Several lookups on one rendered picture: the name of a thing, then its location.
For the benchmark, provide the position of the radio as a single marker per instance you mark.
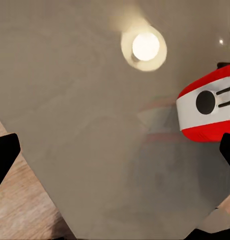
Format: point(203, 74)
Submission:
point(203, 107)

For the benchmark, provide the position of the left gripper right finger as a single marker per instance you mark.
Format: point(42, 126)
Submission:
point(225, 146)

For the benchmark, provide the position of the coffee table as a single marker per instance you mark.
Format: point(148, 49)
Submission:
point(90, 89)

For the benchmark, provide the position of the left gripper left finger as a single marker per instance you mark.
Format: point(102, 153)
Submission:
point(9, 150)

